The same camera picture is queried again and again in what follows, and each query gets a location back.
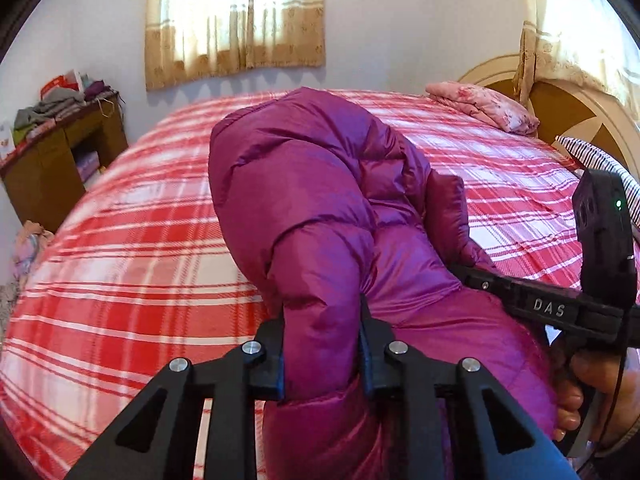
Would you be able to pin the white card on desk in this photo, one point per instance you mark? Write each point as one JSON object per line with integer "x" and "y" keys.
{"x": 7, "y": 145}

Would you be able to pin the folded pink floral quilt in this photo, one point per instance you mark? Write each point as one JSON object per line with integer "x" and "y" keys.
{"x": 487, "y": 105}

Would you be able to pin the purple folded clothes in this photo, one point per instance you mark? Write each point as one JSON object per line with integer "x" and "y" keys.
{"x": 96, "y": 89}

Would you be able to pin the magenta puffer jacket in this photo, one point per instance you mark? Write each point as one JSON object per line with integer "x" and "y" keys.
{"x": 326, "y": 208}

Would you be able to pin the red box on desk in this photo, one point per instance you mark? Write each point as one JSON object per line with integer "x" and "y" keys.
{"x": 65, "y": 86}

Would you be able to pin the wooden bed headboard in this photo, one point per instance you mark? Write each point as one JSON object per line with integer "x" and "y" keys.
{"x": 567, "y": 110}

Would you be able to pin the red plaid bed sheet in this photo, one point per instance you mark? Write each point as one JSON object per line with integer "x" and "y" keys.
{"x": 139, "y": 273}

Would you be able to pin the pink clothes pile on floor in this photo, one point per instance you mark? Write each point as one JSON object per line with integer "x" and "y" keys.
{"x": 29, "y": 246}

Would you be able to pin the boxes inside desk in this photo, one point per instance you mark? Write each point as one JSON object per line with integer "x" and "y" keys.
{"x": 87, "y": 165}

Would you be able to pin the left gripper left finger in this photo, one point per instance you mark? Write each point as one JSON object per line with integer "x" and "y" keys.
{"x": 187, "y": 408}

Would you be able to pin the striped pillow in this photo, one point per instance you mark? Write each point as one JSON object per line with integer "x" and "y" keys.
{"x": 592, "y": 157}

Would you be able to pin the beige side curtain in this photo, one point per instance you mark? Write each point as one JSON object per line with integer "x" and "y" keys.
{"x": 583, "y": 42}

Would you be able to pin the brown wooden desk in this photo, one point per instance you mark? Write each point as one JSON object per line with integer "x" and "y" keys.
{"x": 41, "y": 177}

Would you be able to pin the beige window curtain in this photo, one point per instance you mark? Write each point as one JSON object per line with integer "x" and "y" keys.
{"x": 189, "y": 40}

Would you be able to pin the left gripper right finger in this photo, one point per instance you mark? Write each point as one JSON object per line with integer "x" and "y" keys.
{"x": 453, "y": 421}

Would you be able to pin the grey folded clothes pile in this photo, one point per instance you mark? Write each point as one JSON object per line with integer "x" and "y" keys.
{"x": 48, "y": 107}

